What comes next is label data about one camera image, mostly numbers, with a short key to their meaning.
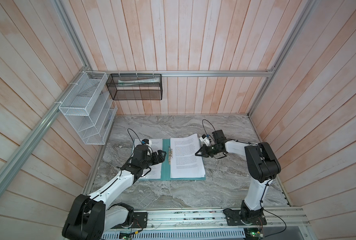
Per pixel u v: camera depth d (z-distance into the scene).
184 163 0.93
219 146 0.76
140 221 0.73
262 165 0.52
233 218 0.73
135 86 1.05
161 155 0.76
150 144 0.79
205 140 0.93
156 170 0.91
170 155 0.95
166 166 0.93
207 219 0.76
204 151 0.86
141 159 0.65
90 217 0.40
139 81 0.90
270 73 0.94
